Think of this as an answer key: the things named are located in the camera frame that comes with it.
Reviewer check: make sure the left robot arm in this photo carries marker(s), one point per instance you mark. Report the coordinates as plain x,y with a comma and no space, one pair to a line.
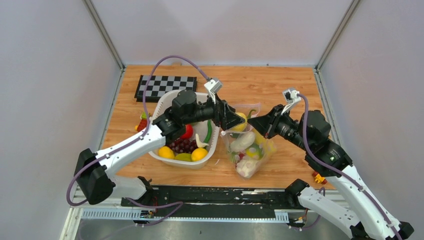
95,172

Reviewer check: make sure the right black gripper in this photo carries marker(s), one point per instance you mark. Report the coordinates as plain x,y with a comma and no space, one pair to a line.
266,124

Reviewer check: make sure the orange carrot toy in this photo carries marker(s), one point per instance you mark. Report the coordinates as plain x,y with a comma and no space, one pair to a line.
250,113

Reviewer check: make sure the small lego toy left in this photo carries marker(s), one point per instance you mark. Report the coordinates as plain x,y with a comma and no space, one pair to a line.
145,116

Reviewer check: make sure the white plastic basket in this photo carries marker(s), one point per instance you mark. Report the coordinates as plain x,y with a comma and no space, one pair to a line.
205,130

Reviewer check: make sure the white eggplant toy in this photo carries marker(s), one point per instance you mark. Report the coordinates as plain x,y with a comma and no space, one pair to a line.
243,142

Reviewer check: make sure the white garlic toy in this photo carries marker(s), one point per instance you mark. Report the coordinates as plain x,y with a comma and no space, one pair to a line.
199,143

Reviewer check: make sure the black white checkerboard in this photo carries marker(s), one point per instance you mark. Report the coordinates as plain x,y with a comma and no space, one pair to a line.
160,85

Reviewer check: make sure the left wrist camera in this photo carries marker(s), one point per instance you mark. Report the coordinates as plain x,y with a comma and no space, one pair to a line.
212,87

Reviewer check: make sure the purple grapes toy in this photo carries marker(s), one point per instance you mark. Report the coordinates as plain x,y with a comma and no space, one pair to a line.
180,146

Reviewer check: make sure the green chili pepper toy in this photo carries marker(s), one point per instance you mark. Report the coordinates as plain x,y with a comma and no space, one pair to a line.
209,132

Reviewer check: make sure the yellow red toy car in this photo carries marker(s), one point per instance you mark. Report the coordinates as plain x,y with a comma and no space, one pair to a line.
318,178

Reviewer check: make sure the green yellow mango toy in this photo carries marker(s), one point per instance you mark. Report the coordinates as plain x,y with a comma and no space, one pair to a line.
186,157

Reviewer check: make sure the yellow napa cabbage toy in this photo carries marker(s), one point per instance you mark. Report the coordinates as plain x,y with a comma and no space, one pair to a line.
249,161

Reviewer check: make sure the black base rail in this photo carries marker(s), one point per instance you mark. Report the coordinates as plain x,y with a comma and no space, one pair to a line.
222,202

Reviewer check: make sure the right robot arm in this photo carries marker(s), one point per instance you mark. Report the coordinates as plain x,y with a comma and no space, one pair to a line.
366,218

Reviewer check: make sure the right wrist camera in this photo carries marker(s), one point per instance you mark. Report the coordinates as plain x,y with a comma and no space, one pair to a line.
292,99

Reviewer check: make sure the yellow pear toy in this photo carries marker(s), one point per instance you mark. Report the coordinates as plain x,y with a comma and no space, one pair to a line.
240,127

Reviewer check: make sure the clear zip top bag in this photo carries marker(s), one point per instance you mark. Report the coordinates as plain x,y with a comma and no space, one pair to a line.
229,136

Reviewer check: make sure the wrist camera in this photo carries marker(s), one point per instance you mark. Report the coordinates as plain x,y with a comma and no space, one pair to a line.
292,99
212,87

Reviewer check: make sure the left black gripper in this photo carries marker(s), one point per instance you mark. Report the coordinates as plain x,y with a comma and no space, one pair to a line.
224,115

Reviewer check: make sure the yellow lemon toy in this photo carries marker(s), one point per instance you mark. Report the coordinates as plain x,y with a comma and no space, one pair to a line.
198,154
166,152

